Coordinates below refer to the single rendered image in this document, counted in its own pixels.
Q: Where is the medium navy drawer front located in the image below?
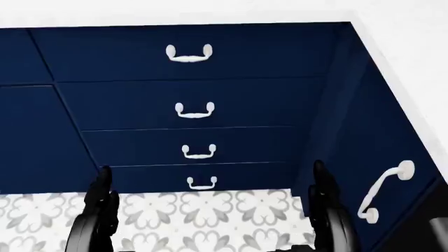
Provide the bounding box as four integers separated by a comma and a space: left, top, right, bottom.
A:
55, 76, 325, 132

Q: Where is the long white bar handle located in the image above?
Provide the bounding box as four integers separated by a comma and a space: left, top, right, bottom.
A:
356, 160, 416, 225

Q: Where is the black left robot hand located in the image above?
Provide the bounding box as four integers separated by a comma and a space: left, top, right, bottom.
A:
66, 164, 120, 252

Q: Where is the lowest navy drawer front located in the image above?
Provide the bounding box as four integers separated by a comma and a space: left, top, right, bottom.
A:
99, 161, 300, 195

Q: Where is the navy side cabinet door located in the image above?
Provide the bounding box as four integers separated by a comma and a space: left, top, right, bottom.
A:
293, 21, 438, 252

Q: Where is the large white drawer handle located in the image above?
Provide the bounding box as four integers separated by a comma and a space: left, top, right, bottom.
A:
164, 43, 214, 63

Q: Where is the small white drawer handle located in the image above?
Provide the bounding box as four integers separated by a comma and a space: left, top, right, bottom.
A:
181, 143, 218, 160

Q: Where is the navy cabinet drawer panel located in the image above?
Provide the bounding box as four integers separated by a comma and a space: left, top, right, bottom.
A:
0, 28, 54, 86

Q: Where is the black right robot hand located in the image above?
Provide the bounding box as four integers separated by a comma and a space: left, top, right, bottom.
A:
307, 159, 358, 252

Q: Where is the smallest white drawer handle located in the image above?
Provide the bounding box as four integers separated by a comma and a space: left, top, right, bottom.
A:
186, 176, 218, 191

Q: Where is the medium white drawer handle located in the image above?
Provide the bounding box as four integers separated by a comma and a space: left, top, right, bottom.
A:
174, 101, 216, 119

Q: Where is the large navy drawer front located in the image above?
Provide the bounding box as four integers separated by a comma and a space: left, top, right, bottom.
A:
29, 21, 354, 83

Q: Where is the navy cabinet door panel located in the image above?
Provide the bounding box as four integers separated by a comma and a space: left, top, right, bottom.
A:
0, 84, 101, 195

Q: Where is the short navy drawer front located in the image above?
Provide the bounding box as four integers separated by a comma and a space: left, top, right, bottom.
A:
80, 125, 309, 167

